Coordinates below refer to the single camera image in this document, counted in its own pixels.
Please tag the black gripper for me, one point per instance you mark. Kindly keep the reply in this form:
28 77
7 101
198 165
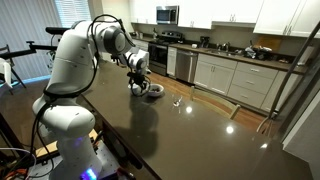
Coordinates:
136 78

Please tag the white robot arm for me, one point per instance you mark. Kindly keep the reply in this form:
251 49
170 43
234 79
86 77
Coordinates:
74 69

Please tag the small white cup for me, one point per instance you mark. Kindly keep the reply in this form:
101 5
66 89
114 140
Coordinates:
135 89

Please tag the white ceramic bowl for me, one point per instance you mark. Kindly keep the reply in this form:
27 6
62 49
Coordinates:
155 90

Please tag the black kitchen stove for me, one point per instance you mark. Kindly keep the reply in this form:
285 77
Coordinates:
158 50

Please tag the clear drinking glass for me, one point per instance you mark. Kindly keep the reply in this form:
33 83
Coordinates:
177 100

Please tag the stainless dishwasher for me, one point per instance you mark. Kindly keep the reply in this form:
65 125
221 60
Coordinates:
186 62

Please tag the stainless microwave oven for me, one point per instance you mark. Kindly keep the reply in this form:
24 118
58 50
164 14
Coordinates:
167 14

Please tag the black coffee maker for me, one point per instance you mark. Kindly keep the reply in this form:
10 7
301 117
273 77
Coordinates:
204 41

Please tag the wooden chair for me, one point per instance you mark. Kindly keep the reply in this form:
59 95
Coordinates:
214 102

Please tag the black camera tripod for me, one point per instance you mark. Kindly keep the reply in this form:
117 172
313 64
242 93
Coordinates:
8 55

